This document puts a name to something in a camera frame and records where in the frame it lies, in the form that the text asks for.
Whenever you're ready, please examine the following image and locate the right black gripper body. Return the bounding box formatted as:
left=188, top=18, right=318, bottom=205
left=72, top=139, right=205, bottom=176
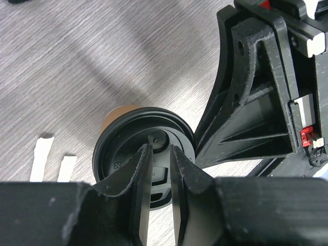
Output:
left=234, top=0, right=328, bottom=177

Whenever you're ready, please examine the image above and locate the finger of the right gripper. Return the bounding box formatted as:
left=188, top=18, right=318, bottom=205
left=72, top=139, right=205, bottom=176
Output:
left=195, top=5, right=300, bottom=168

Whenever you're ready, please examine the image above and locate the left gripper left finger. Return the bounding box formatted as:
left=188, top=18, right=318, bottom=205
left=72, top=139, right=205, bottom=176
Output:
left=0, top=143, right=154, bottom=246

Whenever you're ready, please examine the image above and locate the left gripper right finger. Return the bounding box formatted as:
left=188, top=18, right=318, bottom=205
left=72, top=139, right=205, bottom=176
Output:
left=170, top=146, right=327, bottom=245

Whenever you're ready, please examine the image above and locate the black plastic cup lid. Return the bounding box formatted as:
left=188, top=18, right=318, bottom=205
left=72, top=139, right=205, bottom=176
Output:
left=92, top=107, right=196, bottom=210

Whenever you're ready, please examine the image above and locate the brown paper coffee cup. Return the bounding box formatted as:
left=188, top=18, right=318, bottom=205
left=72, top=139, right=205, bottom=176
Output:
left=100, top=105, right=141, bottom=134

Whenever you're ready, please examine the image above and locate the white paper straw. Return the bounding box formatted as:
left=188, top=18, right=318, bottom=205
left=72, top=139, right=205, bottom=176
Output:
left=29, top=136, right=54, bottom=182
left=57, top=155, right=77, bottom=182

